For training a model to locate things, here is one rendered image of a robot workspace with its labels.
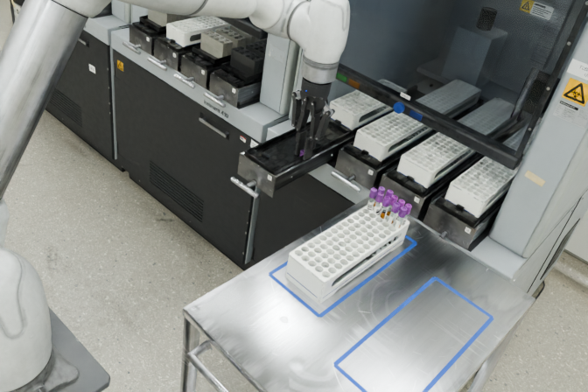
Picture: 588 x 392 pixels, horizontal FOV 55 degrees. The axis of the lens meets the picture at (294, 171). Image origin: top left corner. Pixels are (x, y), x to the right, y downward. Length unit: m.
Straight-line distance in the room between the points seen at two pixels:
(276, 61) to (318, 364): 1.05
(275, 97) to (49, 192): 1.25
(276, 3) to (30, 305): 0.84
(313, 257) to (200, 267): 1.23
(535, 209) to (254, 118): 0.89
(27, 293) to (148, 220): 1.56
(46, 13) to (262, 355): 0.68
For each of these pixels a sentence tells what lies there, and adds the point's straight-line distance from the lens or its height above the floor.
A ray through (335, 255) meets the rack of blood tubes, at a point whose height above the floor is 0.88.
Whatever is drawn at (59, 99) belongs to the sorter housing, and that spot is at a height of 0.21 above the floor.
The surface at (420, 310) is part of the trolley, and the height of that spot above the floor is 0.82.
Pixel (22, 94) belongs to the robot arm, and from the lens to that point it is 1.06.
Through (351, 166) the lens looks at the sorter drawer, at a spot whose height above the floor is 0.77.
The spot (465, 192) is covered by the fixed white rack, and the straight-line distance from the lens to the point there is 1.49.
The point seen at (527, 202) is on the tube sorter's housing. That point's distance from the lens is 1.50.
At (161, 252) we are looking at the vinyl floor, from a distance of 2.38.
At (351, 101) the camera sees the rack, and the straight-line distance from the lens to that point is 1.75.
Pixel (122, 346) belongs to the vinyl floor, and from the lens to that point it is 2.08.
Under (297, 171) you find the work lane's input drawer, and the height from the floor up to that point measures 0.78.
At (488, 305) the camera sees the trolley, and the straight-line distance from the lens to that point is 1.27.
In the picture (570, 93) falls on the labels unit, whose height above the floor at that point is 1.18.
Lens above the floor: 1.66
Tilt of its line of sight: 35 degrees down
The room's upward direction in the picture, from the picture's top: 10 degrees clockwise
